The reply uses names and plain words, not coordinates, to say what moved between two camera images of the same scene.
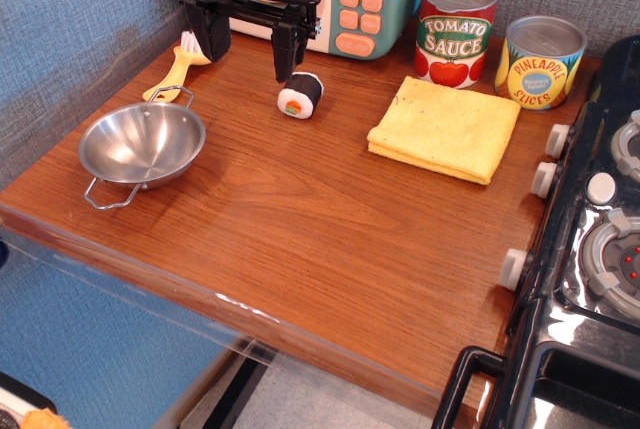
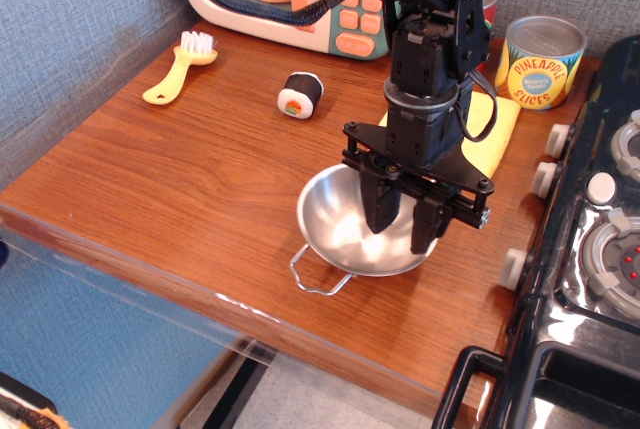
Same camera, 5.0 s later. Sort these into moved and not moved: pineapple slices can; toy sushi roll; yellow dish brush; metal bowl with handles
Moved: metal bowl with handles
Not moved: toy sushi roll; pineapple slices can; yellow dish brush
